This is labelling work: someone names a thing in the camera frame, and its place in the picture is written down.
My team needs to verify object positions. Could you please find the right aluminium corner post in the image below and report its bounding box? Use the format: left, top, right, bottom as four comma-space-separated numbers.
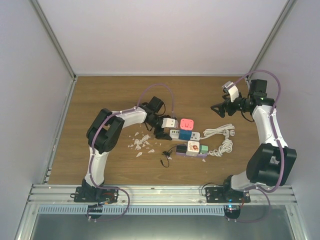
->
249, 0, 297, 72

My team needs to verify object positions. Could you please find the grey slotted cable duct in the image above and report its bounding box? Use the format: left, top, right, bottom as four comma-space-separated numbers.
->
38, 204, 225, 216

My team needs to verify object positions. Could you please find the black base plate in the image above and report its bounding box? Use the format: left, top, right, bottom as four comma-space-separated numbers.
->
201, 185, 251, 204
70, 186, 119, 203

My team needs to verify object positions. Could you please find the white power strip cable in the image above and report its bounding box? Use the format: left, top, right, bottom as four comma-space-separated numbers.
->
201, 123, 237, 140

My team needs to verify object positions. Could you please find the blue cube plug adapter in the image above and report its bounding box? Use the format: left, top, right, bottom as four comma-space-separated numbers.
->
178, 129, 192, 141

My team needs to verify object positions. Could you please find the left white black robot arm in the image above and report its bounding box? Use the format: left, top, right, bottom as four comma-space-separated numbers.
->
81, 96, 178, 202

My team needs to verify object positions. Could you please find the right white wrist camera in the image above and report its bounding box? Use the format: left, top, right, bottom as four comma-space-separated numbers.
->
221, 81, 240, 103

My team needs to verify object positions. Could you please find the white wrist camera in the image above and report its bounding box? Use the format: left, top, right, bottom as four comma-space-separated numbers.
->
161, 117, 178, 128
221, 81, 240, 103

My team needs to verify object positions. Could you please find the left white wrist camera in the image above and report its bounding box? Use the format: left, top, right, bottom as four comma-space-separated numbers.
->
161, 117, 178, 128

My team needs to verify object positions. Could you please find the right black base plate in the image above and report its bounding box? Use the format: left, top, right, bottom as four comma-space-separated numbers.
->
201, 185, 251, 204

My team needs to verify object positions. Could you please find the black plug adapter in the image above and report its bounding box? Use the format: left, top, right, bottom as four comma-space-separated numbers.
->
175, 144, 187, 154

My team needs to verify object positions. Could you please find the left aluminium corner post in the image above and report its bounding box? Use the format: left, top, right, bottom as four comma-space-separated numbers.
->
29, 0, 77, 82

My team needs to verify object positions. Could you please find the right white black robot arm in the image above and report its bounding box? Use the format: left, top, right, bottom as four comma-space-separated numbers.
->
211, 79, 297, 203

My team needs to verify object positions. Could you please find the white cartoon cube adapter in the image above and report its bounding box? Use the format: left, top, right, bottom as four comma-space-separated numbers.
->
185, 140, 200, 157

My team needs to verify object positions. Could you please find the purple power strip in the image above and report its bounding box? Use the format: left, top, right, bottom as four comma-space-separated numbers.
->
175, 152, 208, 159

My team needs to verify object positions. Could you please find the white coiled cable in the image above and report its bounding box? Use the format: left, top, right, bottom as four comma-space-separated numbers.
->
207, 138, 234, 157

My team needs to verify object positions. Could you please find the green cube adapter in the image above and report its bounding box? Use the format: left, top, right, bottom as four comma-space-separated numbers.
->
199, 145, 209, 155

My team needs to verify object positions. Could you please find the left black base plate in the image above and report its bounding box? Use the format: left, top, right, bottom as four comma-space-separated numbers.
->
70, 186, 119, 203

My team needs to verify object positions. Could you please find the white USB power strip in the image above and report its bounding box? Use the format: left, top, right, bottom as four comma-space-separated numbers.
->
169, 129, 201, 142

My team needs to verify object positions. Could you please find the aluminium front rail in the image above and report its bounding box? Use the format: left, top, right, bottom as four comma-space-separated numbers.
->
27, 184, 297, 206

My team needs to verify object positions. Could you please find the pink cube plug adapter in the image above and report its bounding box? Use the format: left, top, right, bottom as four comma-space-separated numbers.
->
179, 118, 194, 131

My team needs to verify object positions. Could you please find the aluminium corner post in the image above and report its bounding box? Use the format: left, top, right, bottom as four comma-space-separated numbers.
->
249, 0, 297, 72
29, 0, 77, 82

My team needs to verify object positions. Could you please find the thin black cable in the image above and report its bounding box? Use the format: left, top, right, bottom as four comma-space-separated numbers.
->
159, 147, 177, 169

